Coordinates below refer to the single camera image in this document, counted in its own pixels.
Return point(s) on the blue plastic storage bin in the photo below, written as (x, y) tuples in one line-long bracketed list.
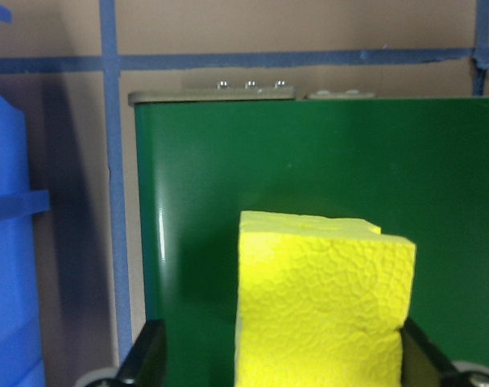
[(6, 242)]

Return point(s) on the green box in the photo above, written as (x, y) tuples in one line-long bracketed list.
[(308, 161)]

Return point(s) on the yellow foam cube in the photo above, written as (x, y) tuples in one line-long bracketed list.
[(316, 302)]

